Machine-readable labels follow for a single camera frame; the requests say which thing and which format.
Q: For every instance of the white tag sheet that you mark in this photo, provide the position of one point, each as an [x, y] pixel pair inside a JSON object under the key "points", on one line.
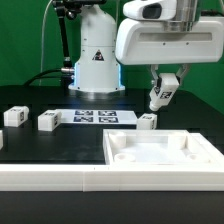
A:
{"points": [[78, 116]]}

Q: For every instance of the black camera stand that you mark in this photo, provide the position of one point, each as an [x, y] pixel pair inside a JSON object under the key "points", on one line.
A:
{"points": [[69, 9]]}

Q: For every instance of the white block at left edge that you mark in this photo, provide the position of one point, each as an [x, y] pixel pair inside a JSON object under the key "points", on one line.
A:
{"points": [[1, 139]]}

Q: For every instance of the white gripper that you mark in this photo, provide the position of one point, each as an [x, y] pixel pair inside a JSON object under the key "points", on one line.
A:
{"points": [[147, 43]]}

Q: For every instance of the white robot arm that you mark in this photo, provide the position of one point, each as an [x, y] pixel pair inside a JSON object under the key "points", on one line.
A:
{"points": [[98, 70]]}

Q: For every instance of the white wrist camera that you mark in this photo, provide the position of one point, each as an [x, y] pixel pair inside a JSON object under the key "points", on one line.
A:
{"points": [[150, 9]]}

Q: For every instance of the white U-shaped fence wall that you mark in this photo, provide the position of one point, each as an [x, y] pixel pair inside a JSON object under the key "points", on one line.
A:
{"points": [[118, 177]]}

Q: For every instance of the white square tabletop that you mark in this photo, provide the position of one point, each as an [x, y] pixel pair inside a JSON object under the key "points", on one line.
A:
{"points": [[153, 147]]}

